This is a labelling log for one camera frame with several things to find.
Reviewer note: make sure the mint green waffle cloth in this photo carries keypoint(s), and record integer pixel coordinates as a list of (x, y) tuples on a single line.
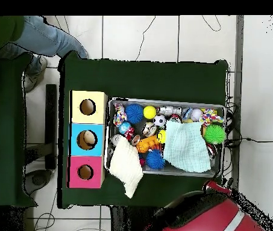
[(187, 147)]

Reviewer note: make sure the cream yellow waffle cloth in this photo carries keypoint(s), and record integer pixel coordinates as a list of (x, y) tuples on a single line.
[(126, 166)]

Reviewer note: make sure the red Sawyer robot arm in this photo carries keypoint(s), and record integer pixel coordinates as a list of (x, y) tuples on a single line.
[(247, 216)]

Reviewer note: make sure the clear mesh bin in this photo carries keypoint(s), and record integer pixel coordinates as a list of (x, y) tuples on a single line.
[(218, 166)]

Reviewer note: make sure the wooden box with three holes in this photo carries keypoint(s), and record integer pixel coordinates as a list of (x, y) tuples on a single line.
[(97, 130)]

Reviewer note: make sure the green spiky rubber ball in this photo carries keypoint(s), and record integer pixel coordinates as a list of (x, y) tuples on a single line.
[(215, 134)]

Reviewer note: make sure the blue spiky rubber ball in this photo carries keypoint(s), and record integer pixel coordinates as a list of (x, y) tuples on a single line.
[(155, 160), (134, 113)]

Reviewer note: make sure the white ball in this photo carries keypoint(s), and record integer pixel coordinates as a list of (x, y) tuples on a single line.
[(196, 115)]

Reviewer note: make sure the yellow smiley ball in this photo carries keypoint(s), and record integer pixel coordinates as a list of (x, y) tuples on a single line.
[(161, 137)]

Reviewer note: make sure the orange plastic toy block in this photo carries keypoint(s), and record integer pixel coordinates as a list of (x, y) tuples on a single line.
[(148, 144)]

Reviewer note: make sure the small soccer ball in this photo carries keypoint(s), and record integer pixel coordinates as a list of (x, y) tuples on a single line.
[(160, 120)]

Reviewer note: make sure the dark green tablecloth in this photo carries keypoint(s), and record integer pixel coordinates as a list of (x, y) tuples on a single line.
[(146, 77)]

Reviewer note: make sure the green covered side table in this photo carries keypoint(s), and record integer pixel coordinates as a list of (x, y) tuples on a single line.
[(1, 130)]

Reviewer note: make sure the person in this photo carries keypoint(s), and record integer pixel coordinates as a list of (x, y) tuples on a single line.
[(49, 38)]

